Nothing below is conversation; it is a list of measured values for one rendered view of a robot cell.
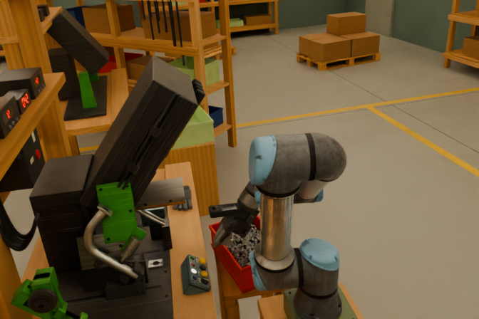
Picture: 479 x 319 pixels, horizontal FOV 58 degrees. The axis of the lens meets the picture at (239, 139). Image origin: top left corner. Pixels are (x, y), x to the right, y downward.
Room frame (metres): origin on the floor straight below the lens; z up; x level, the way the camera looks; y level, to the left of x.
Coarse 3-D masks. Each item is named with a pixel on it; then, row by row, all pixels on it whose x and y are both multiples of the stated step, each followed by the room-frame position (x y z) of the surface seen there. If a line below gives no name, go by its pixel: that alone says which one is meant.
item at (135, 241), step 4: (132, 236) 1.22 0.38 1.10; (136, 236) 1.24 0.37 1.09; (132, 240) 1.21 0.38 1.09; (136, 240) 1.21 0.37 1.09; (140, 240) 1.23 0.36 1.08; (128, 244) 1.21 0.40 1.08; (132, 244) 1.21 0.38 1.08; (136, 244) 1.21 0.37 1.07; (124, 248) 1.21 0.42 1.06; (128, 248) 1.20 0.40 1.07; (132, 248) 1.20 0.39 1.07; (124, 252) 1.20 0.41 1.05; (128, 252) 1.20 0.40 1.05; (132, 252) 1.20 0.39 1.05; (124, 256) 1.19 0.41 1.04; (128, 256) 1.19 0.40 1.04
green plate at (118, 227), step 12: (108, 192) 1.28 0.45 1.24; (120, 192) 1.28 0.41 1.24; (132, 192) 1.29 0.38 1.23; (108, 204) 1.27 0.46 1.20; (120, 204) 1.27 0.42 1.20; (132, 204) 1.27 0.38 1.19; (108, 216) 1.25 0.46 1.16; (120, 216) 1.26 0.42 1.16; (132, 216) 1.26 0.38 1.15; (108, 228) 1.24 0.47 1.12; (120, 228) 1.25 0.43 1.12; (132, 228) 1.25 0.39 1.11; (108, 240) 1.23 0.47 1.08; (120, 240) 1.24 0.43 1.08
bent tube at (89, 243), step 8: (104, 208) 1.25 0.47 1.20; (96, 216) 1.22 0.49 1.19; (104, 216) 1.23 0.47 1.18; (88, 224) 1.21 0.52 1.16; (96, 224) 1.21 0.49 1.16; (88, 232) 1.20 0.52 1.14; (88, 240) 1.19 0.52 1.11; (88, 248) 1.19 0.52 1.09; (96, 248) 1.20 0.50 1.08; (96, 256) 1.18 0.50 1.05; (104, 256) 1.19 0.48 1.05; (112, 264) 1.18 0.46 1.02; (120, 264) 1.19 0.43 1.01; (128, 272) 1.18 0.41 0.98
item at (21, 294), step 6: (24, 282) 0.97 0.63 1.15; (30, 282) 0.98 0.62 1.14; (18, 288) 0.97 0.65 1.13; (24, 288) 0.94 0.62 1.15; (30, 288) 0.96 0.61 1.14; (18, 294) 0.93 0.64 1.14; (24, 294) 0.93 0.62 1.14; (30, 294) 0.94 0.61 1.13; (12, 300) 0.93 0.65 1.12; (18, 300) 0.93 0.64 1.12; (24, 300) 0.93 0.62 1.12; (18, 306) 0.93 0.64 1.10; (24, 306) 0.93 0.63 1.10; (66, 306) 0.98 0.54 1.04; (30, 312) 0.93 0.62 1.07; (54, 312) 0.95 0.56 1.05; (60, 312) 0.95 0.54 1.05; (66, 312) 0.97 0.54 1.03; (42, 318) 0.94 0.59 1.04; (54, 318) 0.94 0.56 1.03; (60, 318) 0.95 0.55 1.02; (72, 318) 0.98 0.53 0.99; (78, 318) 0.97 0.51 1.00; (84, 318) 0.97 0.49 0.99
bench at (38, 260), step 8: (160, 176) 2.04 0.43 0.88; (40, 240) 1.53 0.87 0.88; (40, 248) 1.48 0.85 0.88; (32, 256) 1.42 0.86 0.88; (40, 256) 1.42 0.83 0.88; (32, 264) 1.38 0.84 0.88; (40, 264) 1.37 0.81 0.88; (24, 272) 1.33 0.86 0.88; (32, 272) 1.33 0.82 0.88; (24, 280) 1.29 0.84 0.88; (32, 280) 1.29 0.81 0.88
